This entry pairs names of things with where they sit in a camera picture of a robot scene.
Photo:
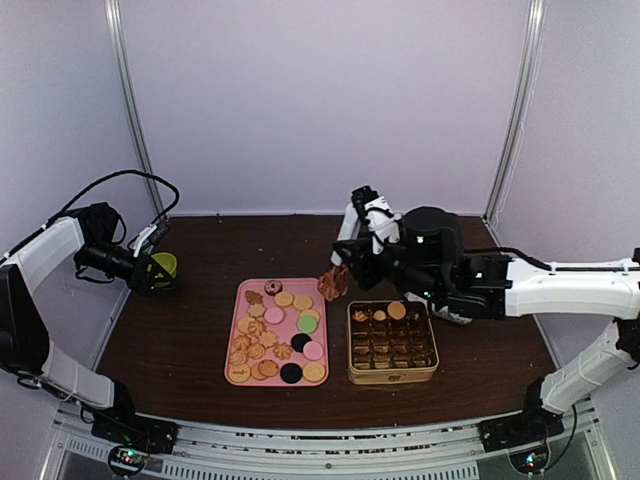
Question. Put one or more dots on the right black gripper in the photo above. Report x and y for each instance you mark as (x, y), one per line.
(364, 275)

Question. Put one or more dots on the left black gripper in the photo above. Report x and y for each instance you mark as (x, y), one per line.
(143, 278)

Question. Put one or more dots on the metal serving tongs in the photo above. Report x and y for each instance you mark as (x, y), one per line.
(348, 232)

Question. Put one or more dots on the brown leaf cookie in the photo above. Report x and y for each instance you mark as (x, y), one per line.
(359, 316)

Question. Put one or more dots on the plain round brown cookie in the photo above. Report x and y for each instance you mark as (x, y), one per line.
(396, 310)

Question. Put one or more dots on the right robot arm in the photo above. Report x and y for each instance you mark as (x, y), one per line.
(421, 253)

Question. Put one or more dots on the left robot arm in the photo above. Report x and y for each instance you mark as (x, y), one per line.
(42, 325)

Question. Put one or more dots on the green plastic bowl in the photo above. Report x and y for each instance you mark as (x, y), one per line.
(166, 265)

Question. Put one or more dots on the beige round biscuit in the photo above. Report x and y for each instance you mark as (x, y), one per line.
(283, 299)
(302, 302)
(310, 314)

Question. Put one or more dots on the green sandwich cookie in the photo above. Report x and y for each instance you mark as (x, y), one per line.
(307, 324)

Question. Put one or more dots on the beige round biscuit top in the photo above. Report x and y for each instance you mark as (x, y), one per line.
(283, 299)

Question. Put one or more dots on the gold cookie tin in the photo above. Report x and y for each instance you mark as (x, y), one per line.
(392, 351)

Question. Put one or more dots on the chocolate sprinkle donut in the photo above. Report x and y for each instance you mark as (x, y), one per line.
(272, 287)

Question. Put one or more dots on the silver tin lid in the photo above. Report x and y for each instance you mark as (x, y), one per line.
(444, 313)

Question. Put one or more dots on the pink sandwich cookie upper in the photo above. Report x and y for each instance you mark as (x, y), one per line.
(274, 315)

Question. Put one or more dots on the pink sandwich cookie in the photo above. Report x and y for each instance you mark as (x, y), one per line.
(313, 350)
(274, 315)

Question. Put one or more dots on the black sandwich cookie upper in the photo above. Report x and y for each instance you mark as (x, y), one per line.
(298, 342)

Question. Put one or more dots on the black sandwich cookie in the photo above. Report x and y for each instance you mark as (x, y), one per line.
(291, 373)
(298, 342)

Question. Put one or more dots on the pink sandwich cookie lower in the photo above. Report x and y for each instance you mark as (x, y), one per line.
(313, 350)

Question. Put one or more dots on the pink plastic tray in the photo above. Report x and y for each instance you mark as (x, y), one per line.
(266, 348)

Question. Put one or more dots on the beige round biscuit corner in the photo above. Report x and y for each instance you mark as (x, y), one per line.
(314, 372)

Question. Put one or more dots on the black sandwich cookie lower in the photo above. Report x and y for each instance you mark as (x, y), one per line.
(291, 373)

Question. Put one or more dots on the biscuit with pink stick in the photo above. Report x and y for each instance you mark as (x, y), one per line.
(238, 374)

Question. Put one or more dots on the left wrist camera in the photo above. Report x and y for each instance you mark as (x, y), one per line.
(150, 236)

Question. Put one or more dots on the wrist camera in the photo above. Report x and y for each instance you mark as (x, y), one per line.
(377, 217)
(150, 236)

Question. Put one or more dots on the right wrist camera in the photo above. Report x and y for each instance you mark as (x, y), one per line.
(377, 217)

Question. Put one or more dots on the right aluminium frame post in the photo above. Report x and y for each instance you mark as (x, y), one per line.
(525, 84)

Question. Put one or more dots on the aluminium frame post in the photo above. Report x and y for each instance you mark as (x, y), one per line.
(116, 32)
(525, 84)

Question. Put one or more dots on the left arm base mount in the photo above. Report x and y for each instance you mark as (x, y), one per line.
(134, 444)

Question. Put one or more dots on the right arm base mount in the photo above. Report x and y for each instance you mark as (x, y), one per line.
(524, 438)

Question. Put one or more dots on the left aluminium frame post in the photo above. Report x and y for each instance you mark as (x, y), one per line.
(116, 32)

